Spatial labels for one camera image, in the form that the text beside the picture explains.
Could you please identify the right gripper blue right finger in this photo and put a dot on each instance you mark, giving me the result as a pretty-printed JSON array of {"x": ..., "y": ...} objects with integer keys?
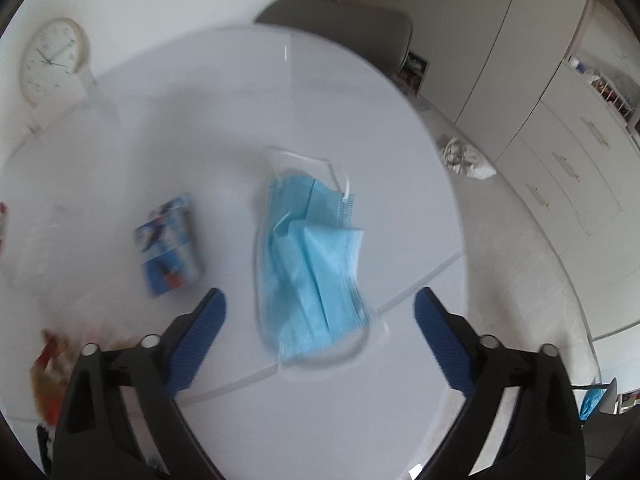
[{"x": 448, "y": 350}]

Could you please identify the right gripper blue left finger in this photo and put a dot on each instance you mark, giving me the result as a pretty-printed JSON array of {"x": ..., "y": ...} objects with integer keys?
[{"x": 188, "y": 339}]

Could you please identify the blue surgical face mask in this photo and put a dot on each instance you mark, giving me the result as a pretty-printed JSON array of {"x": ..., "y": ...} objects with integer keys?
[{"x": 309, "y": 309}]

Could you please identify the blue crumpled snack wrapper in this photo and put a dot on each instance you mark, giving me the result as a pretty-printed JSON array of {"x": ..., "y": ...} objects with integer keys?
[{"x": 167, "y": 246}]

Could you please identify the red crumpled wrapper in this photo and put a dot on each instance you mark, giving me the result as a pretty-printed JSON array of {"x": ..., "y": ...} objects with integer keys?
[{"x": 50, "y": 375}]

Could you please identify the white plastic bag on floor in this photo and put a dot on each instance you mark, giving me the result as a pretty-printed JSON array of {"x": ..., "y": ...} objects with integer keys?
[{"x": 463, "y": 158}]

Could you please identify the cream drawer cabinet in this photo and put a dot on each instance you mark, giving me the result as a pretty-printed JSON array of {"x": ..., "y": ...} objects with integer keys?
[{"x": 576, "y": 168}]

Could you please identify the grey chair behind table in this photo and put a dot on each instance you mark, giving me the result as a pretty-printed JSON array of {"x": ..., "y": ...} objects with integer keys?
[{"x": 380, "y": 36}]

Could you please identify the tall cream wardrobe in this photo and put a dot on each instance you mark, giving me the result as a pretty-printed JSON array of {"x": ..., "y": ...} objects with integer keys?
[{"x": 488, "y": 62}]

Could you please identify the white round wall clock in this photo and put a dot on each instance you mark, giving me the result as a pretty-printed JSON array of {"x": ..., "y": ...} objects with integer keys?
[{"x": 56, "y": 52}]

